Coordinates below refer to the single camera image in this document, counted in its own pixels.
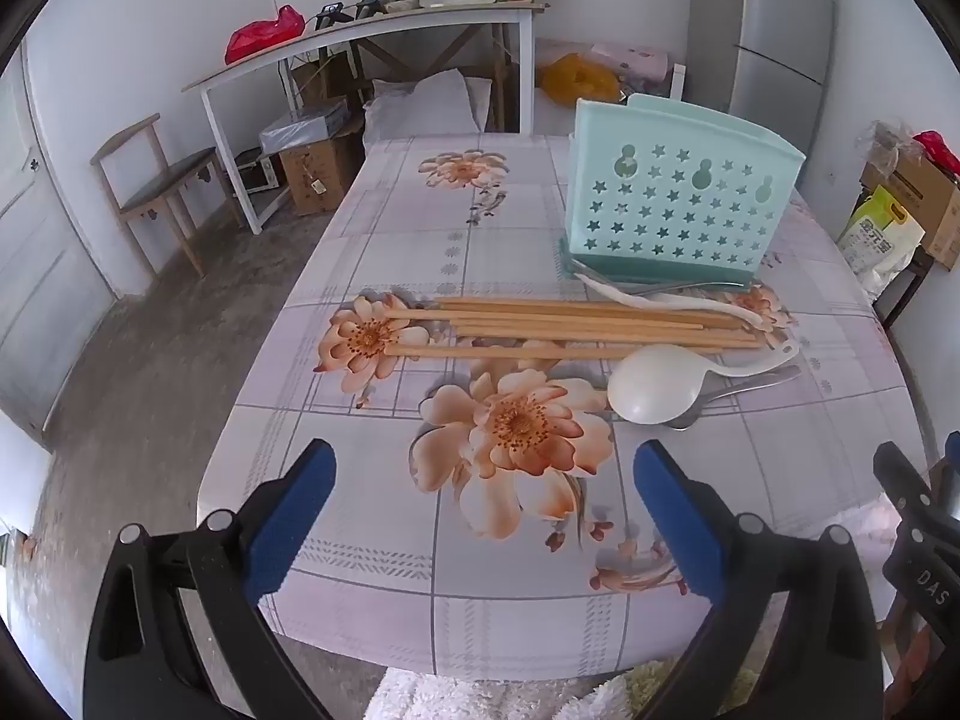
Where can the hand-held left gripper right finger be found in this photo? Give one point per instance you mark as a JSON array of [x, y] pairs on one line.
[[675, 517]]

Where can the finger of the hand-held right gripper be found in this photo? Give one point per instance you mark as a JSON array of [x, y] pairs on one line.
[[952, 457], [904, 480]]

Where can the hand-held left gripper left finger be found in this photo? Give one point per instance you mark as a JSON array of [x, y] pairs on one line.
[[296, 510]]

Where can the white rice paddle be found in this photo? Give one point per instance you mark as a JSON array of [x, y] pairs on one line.
[[649, 386]]

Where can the metal spoon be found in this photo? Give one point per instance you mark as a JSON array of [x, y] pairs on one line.
[[757, 382]]

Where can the white soup spoon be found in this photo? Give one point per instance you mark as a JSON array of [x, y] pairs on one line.
[[622, 294]]

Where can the pile of wooden chopsticks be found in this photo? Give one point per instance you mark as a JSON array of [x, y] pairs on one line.
[[540, 330]]

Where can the teal star-cut utensil holder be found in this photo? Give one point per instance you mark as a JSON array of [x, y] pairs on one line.
[[675, 195]]

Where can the floral tablecloth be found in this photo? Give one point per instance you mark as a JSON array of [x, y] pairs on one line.
[[525, 600]]

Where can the dark wooden stool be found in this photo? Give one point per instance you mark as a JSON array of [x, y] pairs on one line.
[[904, 289]]

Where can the white and yellow rice bag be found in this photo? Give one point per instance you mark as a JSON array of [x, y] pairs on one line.
[[877, 240]]

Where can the white fluffy garment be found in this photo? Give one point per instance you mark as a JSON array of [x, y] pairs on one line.
[[450, 697]]

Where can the open cardboard box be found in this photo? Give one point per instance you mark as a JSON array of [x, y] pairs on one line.
[[919, 202]]

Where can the crumpled red bag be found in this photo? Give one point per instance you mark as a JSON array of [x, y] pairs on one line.
[[937, 150]]

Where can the crinkled clear wrapper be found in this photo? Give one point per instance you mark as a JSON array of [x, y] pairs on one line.
[[889, 142]]

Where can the printed cardboard box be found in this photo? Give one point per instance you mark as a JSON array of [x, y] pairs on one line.
[[315, 172]]

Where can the silver metal case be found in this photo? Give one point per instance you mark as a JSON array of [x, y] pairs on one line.
[[255, 172]]

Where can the white door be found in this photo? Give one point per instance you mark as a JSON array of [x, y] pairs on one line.
[[37, 277]]

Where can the wooden chair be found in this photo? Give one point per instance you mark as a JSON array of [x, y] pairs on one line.
[[161, 180]]

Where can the plastic wrapped grey box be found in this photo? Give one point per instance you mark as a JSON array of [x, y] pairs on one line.
[[300, 131]]

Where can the white sack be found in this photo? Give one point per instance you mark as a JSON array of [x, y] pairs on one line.
[[427, 105]]

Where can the white board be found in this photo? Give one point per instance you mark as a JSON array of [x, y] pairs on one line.
[[677, 82]]

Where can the silver refrigerator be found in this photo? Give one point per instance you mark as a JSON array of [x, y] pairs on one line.
[[780, 45]]

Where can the yellow plastic bag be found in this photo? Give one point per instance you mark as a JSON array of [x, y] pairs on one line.
[[581, 79]]

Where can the pink floral box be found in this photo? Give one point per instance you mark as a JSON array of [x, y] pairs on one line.
[[634, 60]]

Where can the red plastic bag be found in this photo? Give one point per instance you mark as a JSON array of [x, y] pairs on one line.
[[259, 37]]

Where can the black handheld device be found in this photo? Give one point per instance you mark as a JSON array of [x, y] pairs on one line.
[[371, 4], [332, 16]]

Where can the white desk with wooden top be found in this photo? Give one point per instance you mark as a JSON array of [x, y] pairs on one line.
[[420, 13]]

